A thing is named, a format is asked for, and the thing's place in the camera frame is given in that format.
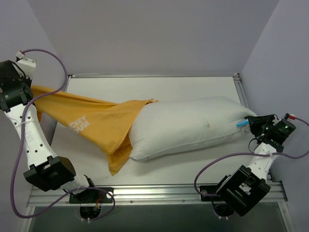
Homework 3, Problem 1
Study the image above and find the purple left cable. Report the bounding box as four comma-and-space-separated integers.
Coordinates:
11, 49, 116, 221

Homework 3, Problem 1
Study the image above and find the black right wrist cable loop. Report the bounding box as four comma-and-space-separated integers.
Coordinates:
248, 137, 261, 153

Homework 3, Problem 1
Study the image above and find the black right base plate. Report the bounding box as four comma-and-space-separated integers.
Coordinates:
199, 185, 220, 202

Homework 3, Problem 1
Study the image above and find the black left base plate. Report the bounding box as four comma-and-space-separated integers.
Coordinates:
69, 187, 113, 204

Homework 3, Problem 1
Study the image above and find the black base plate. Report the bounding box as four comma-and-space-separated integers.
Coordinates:
69, 187, 113, 204
199, 185, 220, 202

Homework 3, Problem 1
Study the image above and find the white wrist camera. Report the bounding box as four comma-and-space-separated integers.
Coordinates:
284, 113, 296, 121
15, 51, 36, 82

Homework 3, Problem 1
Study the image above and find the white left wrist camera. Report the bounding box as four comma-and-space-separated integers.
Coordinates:
15, 51, 36, 82

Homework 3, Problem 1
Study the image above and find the aluminium front rail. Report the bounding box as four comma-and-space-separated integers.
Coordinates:
26, 182, 288, 206

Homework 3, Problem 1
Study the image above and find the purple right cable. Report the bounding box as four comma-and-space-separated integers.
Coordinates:
194, 116, 309, 196

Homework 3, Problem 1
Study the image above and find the white pillow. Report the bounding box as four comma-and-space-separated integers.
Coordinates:
129, 96, 256, 161

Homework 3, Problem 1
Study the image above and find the orange Mickey Mouse pillowcase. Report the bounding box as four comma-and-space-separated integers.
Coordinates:
31, 85, 155, 175

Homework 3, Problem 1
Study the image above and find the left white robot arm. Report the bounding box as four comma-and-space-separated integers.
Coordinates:
0, 59, 98, 203

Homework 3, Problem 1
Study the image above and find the purple cable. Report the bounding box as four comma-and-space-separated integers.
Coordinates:
194, 116, 309, 196
11, 49, 116, 221

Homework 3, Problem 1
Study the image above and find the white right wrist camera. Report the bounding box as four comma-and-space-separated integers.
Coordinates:
284, 113, 296, 121

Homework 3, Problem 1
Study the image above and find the aluminium right side rail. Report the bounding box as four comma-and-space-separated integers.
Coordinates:
233, 73, 276, 183

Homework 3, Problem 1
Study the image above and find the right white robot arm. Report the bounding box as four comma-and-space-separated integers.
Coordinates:
214, 114, 296, 216

